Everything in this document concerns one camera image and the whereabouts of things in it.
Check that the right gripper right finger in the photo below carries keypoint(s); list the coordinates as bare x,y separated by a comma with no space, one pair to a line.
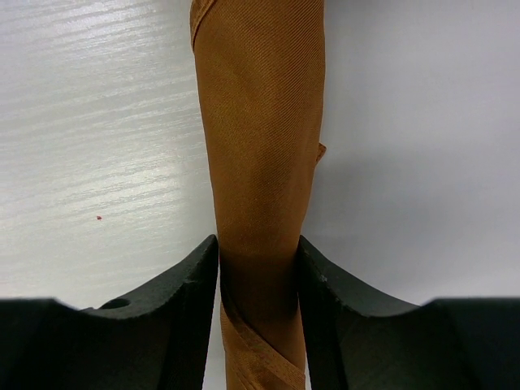
358,337

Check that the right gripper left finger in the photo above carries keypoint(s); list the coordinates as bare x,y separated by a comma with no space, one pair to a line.
154,337

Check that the orange-brown cloth napkin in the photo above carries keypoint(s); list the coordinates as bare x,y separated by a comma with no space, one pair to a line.
260,75

